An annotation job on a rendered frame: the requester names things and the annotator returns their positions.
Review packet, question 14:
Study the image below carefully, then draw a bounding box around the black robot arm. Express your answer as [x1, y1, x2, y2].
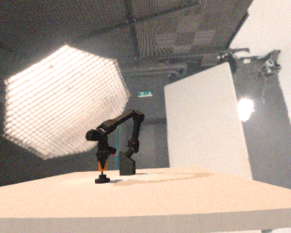
[85, 109, 144, 159]

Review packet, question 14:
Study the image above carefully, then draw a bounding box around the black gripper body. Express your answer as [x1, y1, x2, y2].
[96, 142, 111, 157]

